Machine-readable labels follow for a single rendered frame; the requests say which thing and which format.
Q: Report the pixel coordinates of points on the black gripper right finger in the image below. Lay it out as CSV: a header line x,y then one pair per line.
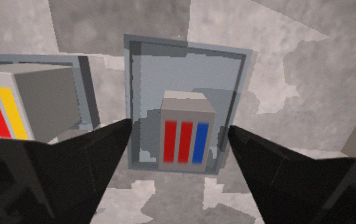
x,y
289,187

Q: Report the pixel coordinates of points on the beige flat panel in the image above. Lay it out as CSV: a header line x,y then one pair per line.
x,y
349,149

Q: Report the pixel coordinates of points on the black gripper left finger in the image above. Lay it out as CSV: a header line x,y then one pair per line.
x,y
67,178

